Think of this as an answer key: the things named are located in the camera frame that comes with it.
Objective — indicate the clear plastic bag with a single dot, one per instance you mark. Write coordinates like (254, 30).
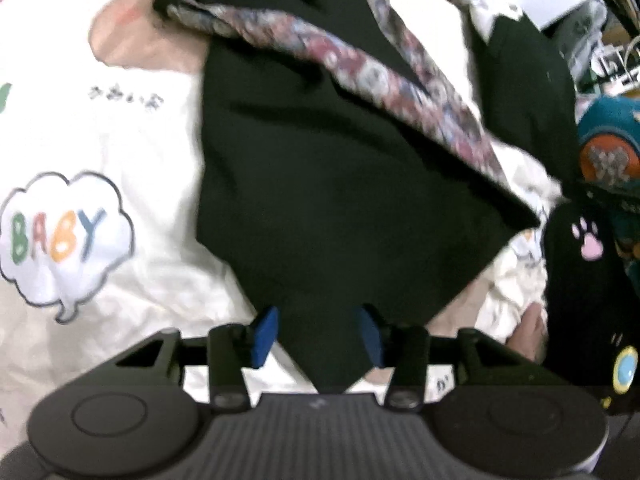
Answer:
(580, 30)

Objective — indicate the white cartoon printed bed sheet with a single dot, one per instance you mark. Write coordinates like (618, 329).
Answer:
(100, 135)

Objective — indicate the dark cloth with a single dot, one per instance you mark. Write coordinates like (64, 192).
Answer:
(530, 85)

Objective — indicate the black paw print garment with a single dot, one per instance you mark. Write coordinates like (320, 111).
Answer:
(575, 300)

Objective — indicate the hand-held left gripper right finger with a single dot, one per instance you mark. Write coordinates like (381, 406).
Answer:
(370, 332)

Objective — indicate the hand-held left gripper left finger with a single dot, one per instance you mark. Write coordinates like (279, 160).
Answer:
(265, 330)

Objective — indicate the floral patterned cloth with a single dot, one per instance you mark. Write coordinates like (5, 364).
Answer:
(360, 65)

